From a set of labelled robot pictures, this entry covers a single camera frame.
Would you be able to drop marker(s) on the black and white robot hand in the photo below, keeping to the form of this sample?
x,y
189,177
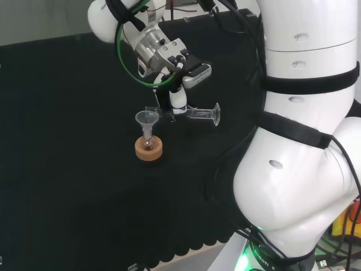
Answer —
x,y
177,101

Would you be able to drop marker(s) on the clear graduated cylinder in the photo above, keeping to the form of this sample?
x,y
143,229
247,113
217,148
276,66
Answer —
x,y
200,113

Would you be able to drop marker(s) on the clear round-bottom flask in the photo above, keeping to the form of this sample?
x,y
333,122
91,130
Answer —
x,y
147,142

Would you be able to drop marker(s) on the translucent plastic funnel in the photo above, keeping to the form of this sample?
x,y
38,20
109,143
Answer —
x,y
145,118

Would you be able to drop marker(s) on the black bench cloth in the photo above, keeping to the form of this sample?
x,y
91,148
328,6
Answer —
x,y
70,141

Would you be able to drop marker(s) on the yellow stop button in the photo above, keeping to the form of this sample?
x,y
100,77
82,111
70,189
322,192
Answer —
x,y
342,226

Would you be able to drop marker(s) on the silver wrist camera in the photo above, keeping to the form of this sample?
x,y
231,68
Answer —
x,y
197,74

